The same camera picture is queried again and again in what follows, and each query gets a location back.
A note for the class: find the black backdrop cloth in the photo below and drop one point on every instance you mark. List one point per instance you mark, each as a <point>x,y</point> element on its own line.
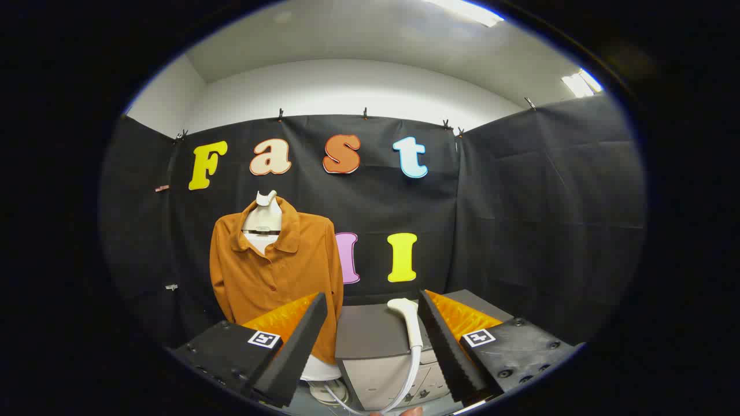
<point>509,202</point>

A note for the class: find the short ceiling light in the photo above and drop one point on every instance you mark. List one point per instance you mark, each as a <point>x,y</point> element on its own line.
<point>581,84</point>

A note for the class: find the grey cabinet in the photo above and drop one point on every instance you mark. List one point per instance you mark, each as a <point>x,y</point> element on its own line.
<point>370,332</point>

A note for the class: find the long ceiling light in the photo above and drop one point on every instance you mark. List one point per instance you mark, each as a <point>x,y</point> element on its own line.
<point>465,11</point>

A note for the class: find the white mannequin torso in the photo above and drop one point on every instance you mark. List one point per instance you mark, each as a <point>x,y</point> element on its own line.
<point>263,218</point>

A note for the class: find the row of black clips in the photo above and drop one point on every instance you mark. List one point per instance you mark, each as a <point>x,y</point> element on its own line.
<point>365,112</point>

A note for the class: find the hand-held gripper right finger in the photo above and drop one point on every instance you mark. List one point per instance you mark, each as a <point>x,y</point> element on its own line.
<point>451,352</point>

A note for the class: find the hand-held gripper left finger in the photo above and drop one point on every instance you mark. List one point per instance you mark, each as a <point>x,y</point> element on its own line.
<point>295,346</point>

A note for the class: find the orange button-up shirt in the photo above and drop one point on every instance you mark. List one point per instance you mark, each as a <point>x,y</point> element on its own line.
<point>260,277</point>

